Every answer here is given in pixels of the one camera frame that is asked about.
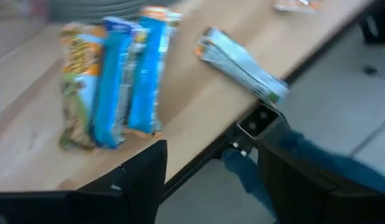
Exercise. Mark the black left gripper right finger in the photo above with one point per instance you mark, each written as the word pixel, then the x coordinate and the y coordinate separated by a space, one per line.
pixel 304 199

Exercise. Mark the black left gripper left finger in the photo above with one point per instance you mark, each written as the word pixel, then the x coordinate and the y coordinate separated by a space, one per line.
pixel 133 193

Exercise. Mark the blue oatmeal raisin granola bar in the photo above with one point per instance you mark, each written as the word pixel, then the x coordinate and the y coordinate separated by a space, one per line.
pixel 145 77
pixel 110 93

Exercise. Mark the orange peanut butter granola bar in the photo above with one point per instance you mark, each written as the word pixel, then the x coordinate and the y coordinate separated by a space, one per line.
pixel 77 77

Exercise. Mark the white wrapper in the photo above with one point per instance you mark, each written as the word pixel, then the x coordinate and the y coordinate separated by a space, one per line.
pixel 296 5

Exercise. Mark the blue snack bar bottom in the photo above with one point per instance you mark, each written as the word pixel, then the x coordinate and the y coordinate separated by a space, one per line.
pixel 239 62

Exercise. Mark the grey round mat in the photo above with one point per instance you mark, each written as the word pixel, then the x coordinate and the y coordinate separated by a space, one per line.
pixel 102 9

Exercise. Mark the black caster base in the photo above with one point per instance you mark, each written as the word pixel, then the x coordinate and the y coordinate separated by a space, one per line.
pixel 377 25

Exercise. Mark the black table clamp bracket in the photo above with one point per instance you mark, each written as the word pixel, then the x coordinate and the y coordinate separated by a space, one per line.
pixel 258 123

